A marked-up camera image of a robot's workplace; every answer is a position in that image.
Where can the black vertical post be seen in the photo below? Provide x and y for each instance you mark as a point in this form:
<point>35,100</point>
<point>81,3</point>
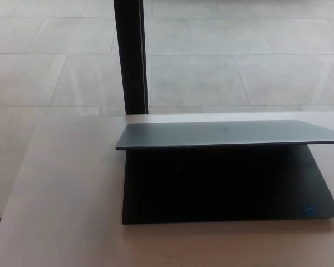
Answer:
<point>130,55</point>

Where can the silver Dell laptop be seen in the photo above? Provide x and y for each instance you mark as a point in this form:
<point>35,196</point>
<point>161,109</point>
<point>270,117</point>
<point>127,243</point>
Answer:
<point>228,183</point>

